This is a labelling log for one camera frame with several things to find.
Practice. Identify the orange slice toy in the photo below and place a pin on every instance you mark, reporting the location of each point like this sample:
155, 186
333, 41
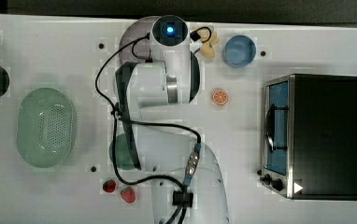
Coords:
220, 97

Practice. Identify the green perforated colander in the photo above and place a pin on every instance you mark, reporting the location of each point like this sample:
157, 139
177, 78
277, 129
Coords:
46, 129

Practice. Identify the blue bowl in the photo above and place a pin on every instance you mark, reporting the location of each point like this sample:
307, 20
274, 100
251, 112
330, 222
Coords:
239, 51

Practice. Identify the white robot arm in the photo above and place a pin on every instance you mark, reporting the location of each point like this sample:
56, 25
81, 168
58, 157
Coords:
158, 68

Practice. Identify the yellow plush banana bunch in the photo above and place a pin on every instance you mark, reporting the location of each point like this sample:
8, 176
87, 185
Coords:
209, 38

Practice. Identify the black toaster oven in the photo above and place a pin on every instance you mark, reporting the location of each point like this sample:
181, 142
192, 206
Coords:
309, 147

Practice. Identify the light red toy strawberry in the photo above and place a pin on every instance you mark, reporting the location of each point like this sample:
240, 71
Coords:
128, 195

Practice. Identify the green metal cup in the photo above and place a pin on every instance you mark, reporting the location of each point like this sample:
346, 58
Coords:
123, 157

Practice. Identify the dark red toy strawberry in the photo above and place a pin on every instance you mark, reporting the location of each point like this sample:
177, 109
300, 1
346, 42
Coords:
109, 186

